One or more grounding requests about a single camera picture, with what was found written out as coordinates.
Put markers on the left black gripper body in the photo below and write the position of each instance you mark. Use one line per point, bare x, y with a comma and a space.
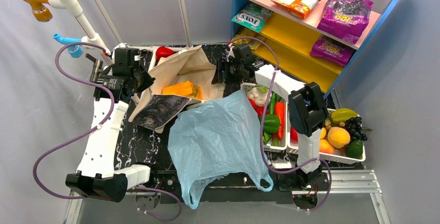
143, 81

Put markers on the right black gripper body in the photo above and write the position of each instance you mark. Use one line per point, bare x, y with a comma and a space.
220, 71

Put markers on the beige canvas tote bag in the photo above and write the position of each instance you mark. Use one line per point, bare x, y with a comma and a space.
156, 109

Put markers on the light blue plastic bag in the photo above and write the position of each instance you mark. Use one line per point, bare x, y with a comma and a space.
220, 137

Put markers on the purple grape candy bag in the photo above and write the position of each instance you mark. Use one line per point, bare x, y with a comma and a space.
345, 19

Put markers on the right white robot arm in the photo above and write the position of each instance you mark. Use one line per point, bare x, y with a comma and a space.
306, 107

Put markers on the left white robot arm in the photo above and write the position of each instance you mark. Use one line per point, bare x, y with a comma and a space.
96, 176

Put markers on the green Fox's candy bag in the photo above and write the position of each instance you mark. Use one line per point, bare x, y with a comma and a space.
252, 16

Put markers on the orange white snack bag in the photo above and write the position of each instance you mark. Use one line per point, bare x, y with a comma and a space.
299, 8

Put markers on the purple bag lower shelf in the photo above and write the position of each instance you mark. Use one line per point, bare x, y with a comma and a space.
330, 50

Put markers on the white vegetable basket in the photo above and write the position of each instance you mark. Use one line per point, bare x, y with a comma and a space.
269, 143

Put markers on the yellow snack packet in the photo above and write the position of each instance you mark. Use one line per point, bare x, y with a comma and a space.
253, 44

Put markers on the white cauliflower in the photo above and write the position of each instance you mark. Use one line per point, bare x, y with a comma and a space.
258, 95

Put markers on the orange carrot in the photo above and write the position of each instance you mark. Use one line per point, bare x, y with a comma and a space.
279, 110

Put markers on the green bell pepper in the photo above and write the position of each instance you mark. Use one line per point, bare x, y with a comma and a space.
271, 123

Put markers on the blue pipe hook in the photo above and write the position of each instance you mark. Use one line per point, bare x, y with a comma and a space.
75, 50

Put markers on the red apple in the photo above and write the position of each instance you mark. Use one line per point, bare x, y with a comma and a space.
293, 136

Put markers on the colourful wooden shelf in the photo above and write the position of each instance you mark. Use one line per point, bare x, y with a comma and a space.
292, 39

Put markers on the white pipe rack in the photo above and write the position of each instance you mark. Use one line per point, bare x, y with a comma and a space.
92, 37

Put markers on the orange pipe hook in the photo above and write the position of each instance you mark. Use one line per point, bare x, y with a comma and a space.
39, 10

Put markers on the yellow starfruit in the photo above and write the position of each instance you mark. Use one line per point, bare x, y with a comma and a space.
342, 115

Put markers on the orange peach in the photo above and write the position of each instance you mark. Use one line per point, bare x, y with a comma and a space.
326, 147

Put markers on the yellow orange fruit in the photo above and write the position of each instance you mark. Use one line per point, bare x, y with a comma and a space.
338, 137

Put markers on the black grapes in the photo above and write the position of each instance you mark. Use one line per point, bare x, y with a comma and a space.
354, 127

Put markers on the white fruit basket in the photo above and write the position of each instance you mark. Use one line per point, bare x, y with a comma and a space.
339, 153

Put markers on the dark green avocado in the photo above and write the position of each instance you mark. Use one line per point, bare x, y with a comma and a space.
354, 149

